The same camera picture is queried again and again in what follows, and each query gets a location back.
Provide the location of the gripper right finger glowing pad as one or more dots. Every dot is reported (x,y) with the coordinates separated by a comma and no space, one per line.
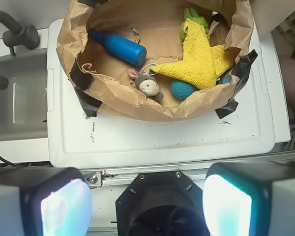
(250,198)

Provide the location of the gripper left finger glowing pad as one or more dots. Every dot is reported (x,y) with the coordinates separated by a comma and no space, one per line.
(46,201)

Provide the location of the blue plastic bottle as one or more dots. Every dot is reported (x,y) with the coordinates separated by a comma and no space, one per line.
(121,47)

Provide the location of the white plastic bin lid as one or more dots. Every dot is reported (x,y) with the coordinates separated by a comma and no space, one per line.
(106,141)

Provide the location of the grey toy sink basin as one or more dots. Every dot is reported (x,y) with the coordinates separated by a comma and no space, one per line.
(23,105)

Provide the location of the blue knitted toy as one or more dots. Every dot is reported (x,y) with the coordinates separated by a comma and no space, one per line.
(224,78)

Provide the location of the teal crochet ball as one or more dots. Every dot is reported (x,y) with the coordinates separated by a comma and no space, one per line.
(182,90)

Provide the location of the black tape left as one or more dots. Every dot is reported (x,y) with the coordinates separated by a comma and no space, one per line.
(82,82)

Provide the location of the yellow star plush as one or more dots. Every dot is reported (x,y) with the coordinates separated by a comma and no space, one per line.
(202,64)

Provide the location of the grey mouse plush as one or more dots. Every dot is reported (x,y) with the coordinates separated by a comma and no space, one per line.
(146,84)

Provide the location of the brown paper bag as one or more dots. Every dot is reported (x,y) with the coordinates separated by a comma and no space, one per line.
(154,24)

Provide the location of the grey toy faucet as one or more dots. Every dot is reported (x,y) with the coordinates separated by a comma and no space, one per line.
(18,34)

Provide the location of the green plush toy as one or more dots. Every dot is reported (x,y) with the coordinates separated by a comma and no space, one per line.
(195,18)

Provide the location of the black octagonal mount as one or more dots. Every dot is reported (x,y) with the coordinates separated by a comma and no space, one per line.
(161,204)

